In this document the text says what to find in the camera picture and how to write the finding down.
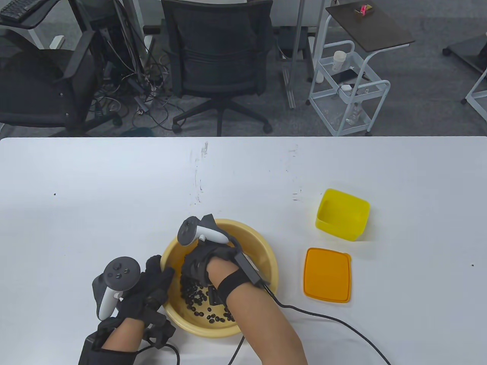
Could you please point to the black padded office chair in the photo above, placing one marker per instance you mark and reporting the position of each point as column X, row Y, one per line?
column 30, row 91

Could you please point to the black right wrist camera band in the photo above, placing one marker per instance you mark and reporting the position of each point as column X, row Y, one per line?
column 236, row 285

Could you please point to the black table base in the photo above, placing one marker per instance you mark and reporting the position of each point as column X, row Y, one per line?
column 471, row 51

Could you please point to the white rolling cart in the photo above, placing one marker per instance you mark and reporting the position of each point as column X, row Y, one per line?
column 365, row 112

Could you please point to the white charger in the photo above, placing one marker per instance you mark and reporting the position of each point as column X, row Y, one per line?
column 346, row 88

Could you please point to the person's right hand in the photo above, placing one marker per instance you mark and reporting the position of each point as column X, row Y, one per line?
column 198, row 262

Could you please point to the white power strip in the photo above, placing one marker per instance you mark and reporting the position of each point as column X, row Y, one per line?
column 57, row 42

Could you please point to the person's left hand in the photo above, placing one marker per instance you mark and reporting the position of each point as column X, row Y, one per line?
column 150, row 289

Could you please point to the yellow plastic container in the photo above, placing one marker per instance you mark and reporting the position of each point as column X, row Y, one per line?
column 338, row 216

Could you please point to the person's left forearm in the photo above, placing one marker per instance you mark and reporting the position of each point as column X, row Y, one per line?
column 125, row 334

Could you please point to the white table frame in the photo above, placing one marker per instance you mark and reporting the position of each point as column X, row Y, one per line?
column 473, row 95

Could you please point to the dark brown side table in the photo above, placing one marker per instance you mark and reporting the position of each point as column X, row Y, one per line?
column 373, row 30

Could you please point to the black phone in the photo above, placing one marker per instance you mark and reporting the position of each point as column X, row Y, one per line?
column 348, row 76

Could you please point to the white paper cup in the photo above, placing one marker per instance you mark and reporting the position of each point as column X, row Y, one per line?
column 338, row 61

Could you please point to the yellow plastic basin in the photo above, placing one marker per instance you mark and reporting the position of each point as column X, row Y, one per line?
column 262, row 251

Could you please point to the dark teal round object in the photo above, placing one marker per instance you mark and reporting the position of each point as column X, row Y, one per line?
column 139, row 132

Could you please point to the black wrist camera band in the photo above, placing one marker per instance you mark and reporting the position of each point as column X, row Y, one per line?
column 236, row 285
column 159, row 329

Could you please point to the grey left hand controller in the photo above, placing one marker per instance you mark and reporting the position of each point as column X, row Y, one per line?
column 120, row 270

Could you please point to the orange container lid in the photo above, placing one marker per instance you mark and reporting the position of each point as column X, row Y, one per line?
column 327, row 275

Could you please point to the black computer tower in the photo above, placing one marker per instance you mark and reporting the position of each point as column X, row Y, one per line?
column 95, row 23

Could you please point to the pile of coffee beans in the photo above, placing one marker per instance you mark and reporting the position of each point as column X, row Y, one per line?
column 194, row 296

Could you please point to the small pink object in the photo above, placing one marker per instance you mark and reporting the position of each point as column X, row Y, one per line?
column 364, row 9

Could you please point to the grey hand controller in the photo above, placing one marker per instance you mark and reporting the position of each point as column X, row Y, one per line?
column 120, row 270
column 188, row 230

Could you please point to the grey right hand controller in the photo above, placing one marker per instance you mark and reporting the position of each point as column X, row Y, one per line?
column 188, row 230

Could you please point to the grey metal desk leg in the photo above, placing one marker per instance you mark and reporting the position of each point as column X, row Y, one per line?
column 295, row 45

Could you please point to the grey keyboard desk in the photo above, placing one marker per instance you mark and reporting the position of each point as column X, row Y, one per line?
column 42, row 13

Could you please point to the black mesh office chair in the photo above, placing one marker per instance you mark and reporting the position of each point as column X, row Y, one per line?
column 217, row 64

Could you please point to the person's right forearm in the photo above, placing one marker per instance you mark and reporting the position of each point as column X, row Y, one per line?
column 262, row 330

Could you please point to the clear plastic bottle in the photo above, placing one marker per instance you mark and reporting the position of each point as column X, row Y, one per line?
column 354, row 114

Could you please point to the black left wrist camera band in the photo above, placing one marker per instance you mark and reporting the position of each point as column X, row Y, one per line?
column 159, row 329

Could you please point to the black keyboard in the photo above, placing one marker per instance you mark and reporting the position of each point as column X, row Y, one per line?
column 15, row 9

